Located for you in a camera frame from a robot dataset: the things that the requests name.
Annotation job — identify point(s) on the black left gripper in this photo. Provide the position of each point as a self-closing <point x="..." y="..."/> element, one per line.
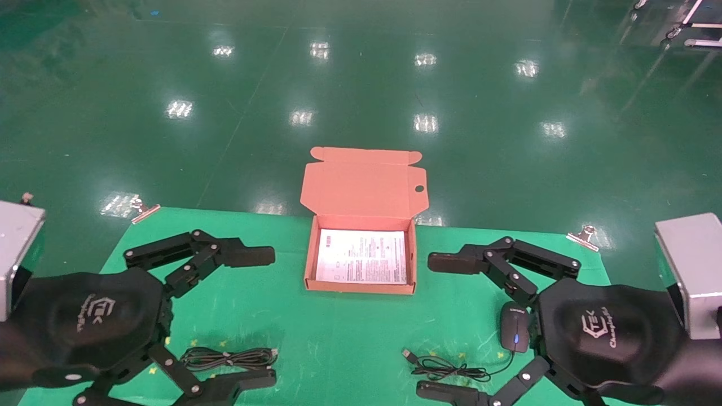
<point x="84" y="327"/>

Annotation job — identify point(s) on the silver binder clip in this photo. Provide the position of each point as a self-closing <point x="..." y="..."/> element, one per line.
<point x="584" y="237"/>
<point x="145" y="210"/>

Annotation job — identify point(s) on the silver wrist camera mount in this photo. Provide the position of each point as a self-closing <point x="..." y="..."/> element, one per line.
<point x="17" y="248"/>
<point x="696" y="265"/>

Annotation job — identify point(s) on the green table mat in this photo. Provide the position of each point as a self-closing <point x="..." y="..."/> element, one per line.
<point x="338" y="338"/>

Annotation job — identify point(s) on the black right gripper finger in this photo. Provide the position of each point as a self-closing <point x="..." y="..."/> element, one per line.
<point x="451" y="395"/>
<point x="451" y="260"/>

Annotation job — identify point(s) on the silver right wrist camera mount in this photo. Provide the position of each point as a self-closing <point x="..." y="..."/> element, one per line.
<point x="696" y="265"/>

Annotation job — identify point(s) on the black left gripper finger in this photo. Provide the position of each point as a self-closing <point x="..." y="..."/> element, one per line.
<point x="237" y="254"/>

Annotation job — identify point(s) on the white printed instruction sheet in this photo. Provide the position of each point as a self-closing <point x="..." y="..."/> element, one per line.
<point x="361" y="256"/>

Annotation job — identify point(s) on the white metal cart frame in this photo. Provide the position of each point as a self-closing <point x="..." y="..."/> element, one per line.
<point x="696" y="25"/>

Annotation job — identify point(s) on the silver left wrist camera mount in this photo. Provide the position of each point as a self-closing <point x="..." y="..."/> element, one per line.
<point x="17" y="248"/>

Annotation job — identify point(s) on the orange cardboard box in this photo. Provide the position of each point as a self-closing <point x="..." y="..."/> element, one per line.
<point x="361" y="180"/>

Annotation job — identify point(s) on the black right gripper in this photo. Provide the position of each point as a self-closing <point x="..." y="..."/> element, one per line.
<point x="609" y="338"/>

